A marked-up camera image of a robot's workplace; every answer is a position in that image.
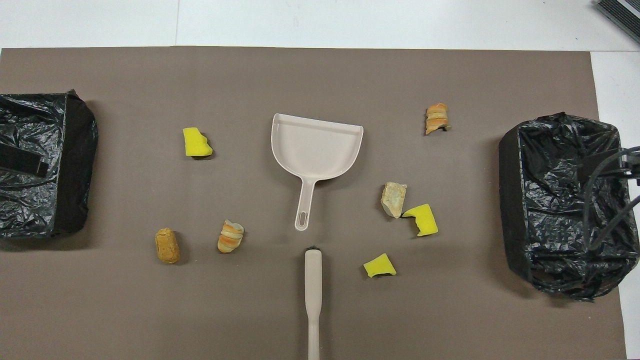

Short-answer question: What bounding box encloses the dark grey ribbed device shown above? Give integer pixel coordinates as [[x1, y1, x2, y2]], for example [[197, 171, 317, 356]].
[[593, 0, 640, 32]]

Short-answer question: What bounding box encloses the beige plastic dustpan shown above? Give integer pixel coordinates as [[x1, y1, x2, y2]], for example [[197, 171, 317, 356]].
[[271, 113, 364, 232]]

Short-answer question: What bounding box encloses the notched yellow sponge piece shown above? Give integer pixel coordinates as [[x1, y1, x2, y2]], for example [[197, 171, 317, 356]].
[[402, 203, 439, 237]]

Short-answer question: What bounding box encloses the brown toy bread roll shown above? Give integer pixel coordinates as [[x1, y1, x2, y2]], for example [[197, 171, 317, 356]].
[[155, 228, 181, 265]]

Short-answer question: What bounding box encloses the toy croissant roll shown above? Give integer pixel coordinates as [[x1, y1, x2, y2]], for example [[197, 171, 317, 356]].
[[217, 219, 245, 254], [425, 103, 452, 136]]

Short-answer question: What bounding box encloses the beige hand brush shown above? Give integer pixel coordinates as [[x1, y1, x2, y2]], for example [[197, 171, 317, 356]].
[[304, 245, 323, 360]]

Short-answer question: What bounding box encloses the brown table mat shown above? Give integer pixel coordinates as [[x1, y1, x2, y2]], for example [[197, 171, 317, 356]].
[[0, 46, 627, 360]]

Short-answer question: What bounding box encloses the bin with black bag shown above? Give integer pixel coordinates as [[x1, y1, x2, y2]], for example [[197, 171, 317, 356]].
[[0, 89, 99, 240], [498, 112, 628, 302]]

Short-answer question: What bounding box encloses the small yellow sponge piece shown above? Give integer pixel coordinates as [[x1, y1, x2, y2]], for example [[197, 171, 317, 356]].
[[363, 253, 397, 279]]

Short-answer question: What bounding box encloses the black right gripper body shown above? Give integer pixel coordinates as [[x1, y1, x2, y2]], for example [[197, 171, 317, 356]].
[[621, 146, 640, 187]]

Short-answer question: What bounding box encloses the pale toy bread chunk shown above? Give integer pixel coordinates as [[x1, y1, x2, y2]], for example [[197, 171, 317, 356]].
[[380, 182, 408, 219]]

